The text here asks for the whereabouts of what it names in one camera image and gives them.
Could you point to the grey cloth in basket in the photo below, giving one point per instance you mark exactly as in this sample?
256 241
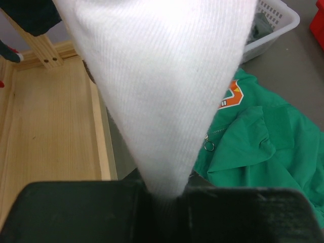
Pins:
260 28

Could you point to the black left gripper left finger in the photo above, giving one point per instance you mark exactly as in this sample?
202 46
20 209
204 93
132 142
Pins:
81 211

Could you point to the red plastic bin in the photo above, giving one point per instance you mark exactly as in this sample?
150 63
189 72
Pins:
317 23

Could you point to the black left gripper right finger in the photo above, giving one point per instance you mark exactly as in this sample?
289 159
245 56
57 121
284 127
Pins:
244 214

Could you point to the black socks on hanger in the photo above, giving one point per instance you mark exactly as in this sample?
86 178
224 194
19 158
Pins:
35 16

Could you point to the wooden hanger stand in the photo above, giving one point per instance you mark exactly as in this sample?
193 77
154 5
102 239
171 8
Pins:
54 124

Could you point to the green jersey shirt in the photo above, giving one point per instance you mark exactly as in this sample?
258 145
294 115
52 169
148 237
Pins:
257 139

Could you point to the white plastic laundry basket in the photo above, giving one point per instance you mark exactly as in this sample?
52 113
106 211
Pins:
281 18

